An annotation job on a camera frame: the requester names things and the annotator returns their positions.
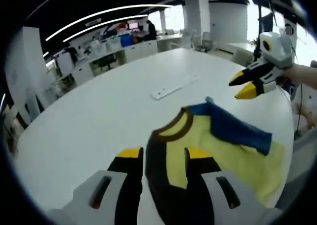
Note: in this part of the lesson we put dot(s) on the long curved ceiling light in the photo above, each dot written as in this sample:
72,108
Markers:
138,16
148,6

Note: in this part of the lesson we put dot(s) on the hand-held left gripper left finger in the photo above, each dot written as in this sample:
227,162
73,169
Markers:
128,180

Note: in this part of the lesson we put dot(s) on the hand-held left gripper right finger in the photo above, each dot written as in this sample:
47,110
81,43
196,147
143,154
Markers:
198,185

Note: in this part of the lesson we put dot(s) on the black stand pole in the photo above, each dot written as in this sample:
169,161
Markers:
260,24

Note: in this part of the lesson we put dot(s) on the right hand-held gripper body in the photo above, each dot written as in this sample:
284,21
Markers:
280,51

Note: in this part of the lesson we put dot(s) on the wide white pillar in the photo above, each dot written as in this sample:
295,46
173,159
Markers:
27,73

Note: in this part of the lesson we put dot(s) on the yellow blue grey garment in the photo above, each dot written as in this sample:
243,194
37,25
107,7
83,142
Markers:
223,148

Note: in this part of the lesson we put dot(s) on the white cabinet box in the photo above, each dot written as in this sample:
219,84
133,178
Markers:
65,62

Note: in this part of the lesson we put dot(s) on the black office chair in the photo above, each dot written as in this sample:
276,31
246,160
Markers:
106,61

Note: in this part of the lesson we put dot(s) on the blue storage bin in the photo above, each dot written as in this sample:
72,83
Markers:
125,40

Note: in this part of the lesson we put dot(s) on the white counter cabinets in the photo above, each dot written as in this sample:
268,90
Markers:
143,47

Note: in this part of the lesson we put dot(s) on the person's right hand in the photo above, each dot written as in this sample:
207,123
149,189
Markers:
292,74

